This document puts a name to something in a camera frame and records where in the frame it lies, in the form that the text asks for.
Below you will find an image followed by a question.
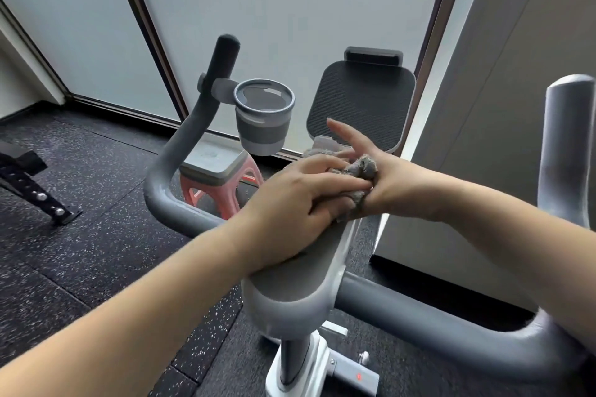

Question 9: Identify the person's left hand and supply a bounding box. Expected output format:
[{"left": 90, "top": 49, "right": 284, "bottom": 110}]
[{"left": 235, "top": 154, "right": 374, "bottom": 273}]

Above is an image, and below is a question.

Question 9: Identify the person's right hand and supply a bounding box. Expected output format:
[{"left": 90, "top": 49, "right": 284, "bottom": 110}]
[{"left": 326, "top": 118, "right": 449, "bottom": 223}]

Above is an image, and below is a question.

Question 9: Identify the grey fluffy cleaning cloth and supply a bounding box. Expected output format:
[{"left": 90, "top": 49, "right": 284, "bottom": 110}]
[{"left": 303, "top": 148, "right": 380, "bottom": 224}]

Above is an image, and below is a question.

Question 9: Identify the person's right forearm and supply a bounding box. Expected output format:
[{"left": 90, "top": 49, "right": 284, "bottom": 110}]
[{"left": 435, "top": 169, "right": 596, "bottom": 352}]

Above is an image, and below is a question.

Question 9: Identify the person's left forearm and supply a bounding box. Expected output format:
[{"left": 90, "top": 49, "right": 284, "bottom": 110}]
[{"left": 0, "top": 215, "right": 268, "bottom": 397}]

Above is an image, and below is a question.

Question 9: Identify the black grey tablet holder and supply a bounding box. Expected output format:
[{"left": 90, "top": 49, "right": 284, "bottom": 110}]
[{"left": 305, "top": 46, "right": 417, "bottom": 156}]

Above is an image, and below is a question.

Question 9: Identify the grey bike cup holder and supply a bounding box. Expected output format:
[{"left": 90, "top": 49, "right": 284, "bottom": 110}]
[{"left": 197, "top": 72, "right": 297, "bottom": 157}]

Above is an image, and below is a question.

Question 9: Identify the white grey bike stem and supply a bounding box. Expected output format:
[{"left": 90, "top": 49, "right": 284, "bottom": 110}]
[{"left": 241, "top": 213, "right": 365, "bottom": 397}]

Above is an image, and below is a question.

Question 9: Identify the pink stool with grey top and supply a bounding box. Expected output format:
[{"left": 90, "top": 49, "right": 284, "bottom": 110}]
[{"left": 179, "top": 137, "right": 264, "bottom": 221}]

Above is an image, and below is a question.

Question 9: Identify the grey bike adjustment block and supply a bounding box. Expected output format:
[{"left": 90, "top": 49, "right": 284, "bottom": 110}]
[{"left": 326, "top": 350, "right": 381, "bottom": 397}]

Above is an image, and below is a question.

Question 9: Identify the black workout bench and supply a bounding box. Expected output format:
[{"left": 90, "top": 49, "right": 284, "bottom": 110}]
[{"left": 0, "top": 138, "right": 84, "bottom": 226}]

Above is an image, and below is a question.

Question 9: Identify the grey exercise bike handlebar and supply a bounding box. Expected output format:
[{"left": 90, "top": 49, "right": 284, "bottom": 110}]
[{"left": 143, "top": 34, "right": 596, "bottom": 370}]

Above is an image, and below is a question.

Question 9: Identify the dark window frame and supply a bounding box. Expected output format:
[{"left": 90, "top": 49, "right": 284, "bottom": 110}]
[{"left": 0, "top": 0, "right": 472, "bottom": 164}]

